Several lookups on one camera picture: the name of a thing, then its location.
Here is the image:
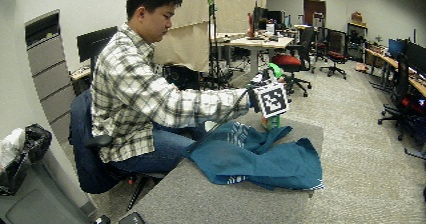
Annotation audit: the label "white cube of black markers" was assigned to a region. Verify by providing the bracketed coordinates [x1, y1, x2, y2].
[255, 82, 292, 119]

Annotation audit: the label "red seat office chair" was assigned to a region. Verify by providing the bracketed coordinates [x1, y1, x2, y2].
[271, 27, 316, 98]
[319, 28, 350, 81]

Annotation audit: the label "light wooden desk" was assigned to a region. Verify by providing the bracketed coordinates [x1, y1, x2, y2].
[216, 33, 296, 79]

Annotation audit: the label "black tripod stand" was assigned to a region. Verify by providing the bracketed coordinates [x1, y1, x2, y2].
[204, 0, 231, 89]

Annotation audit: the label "black monitors on desk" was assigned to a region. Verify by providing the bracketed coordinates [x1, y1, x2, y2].
[252, 5, 288, 32]

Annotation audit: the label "beige partition panel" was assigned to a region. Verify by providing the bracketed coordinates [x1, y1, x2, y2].
[215, 0, 268, 35]

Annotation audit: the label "beige partition curtain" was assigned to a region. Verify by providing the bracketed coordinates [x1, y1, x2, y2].
[152, 0, 211, 74]

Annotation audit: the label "brown door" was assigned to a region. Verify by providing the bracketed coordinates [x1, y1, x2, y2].
[303, 0, 328, 28]

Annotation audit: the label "black shelf rack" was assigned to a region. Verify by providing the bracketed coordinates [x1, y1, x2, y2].
[346, 21, 369, 64]

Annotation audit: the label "teal cloth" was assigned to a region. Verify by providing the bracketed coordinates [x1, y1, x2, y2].
[185, 121, 327, 192]

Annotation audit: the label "brown cardboard box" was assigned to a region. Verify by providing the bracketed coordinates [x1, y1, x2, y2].
[350, 11, 365, 25]

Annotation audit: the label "long wooden desk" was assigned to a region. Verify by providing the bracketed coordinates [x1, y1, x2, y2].
[364, 47, 426, 98]

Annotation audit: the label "person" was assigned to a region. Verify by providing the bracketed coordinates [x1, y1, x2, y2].
[90, 0, 253, 175]

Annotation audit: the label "blue screen monitor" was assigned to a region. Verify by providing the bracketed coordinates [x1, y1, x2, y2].
[388, 37, 408, 60]

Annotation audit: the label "black office chair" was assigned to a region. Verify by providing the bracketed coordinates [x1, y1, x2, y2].
[377, 52, 426, 142]

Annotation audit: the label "large black monitor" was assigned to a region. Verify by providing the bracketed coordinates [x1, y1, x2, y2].
[404, 39, 426, 77]

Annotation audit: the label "black computer monitor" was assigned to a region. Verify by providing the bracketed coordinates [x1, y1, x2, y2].
[76, 25, 120, 64]

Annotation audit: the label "blue office chair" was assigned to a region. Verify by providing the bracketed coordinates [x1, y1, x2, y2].
[68, 88, 168, 212]

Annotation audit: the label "grey filing cabinet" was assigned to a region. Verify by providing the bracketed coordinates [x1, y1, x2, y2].
[24, 9, 80, 146]

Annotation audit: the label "black chair base foot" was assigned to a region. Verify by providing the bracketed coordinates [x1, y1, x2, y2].
[118, 211, 147, 224]

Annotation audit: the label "black plastic bag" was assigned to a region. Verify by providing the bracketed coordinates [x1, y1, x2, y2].
[0, 123, 55, 197]

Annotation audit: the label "white plastic bag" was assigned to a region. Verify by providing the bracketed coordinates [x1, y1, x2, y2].
[0, 127, 27, 172]

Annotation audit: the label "grey waste bin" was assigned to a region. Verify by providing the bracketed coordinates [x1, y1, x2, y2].
[0, 147, 92, 224]

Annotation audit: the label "black glove cable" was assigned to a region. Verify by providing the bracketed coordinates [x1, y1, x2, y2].
[176, 88, 252, 167]

